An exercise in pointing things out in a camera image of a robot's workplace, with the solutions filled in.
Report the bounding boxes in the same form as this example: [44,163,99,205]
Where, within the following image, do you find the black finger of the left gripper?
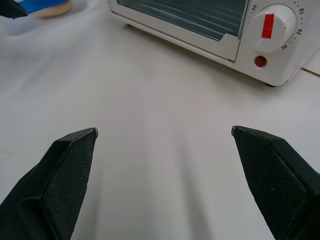
[0,0,29,20]

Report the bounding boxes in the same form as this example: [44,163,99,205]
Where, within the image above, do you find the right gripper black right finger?
[231,125,320,240]

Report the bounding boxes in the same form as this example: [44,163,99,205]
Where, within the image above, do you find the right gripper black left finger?
[0,127,99,240]

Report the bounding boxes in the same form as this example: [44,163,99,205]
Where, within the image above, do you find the white mini toaster oven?
[107,0,320,88]

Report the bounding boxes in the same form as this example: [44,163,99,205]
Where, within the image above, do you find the red indicator light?
[254,55,268,68]

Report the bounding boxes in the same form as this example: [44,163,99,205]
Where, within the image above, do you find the glass oven door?
[109,0,251,62]

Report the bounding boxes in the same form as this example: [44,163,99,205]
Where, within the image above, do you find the blue flat tray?
[18,0,72,11]

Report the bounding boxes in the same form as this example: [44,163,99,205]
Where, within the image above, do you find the blue and tan object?
[33,0,74,19]

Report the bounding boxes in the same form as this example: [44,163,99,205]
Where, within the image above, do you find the white timer knob red mark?
[249,3,298,54]

